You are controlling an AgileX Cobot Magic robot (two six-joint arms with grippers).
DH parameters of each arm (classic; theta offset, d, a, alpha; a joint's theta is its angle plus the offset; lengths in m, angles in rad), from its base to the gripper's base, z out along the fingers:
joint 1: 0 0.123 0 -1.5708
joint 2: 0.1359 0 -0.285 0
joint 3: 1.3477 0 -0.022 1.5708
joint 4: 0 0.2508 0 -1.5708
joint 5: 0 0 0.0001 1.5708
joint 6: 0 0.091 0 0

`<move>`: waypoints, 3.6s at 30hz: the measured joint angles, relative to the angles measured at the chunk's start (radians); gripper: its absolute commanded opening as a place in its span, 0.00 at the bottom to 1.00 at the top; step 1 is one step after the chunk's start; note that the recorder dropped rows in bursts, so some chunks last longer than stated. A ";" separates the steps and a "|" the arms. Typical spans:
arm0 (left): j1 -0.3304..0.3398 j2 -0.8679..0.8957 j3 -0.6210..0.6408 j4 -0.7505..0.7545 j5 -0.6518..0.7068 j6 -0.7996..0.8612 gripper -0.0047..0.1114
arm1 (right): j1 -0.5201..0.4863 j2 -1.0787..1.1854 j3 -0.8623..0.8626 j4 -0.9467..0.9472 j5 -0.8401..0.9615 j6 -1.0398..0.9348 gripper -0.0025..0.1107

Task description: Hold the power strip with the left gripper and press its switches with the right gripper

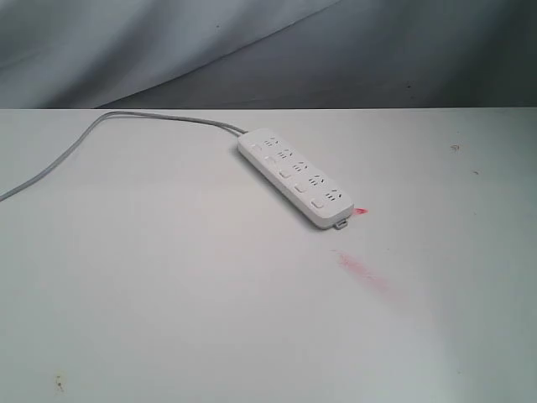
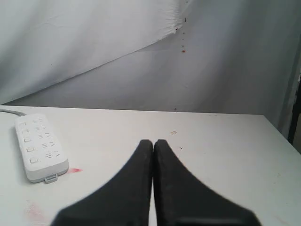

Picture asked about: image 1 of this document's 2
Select white power strip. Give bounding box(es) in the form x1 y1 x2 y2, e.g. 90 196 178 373
237 128 354 229

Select grey backdrop cloth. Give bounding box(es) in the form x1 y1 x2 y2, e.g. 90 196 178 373
1 1 536 109

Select grey power cord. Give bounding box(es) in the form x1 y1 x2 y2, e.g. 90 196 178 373
0 110 248 203

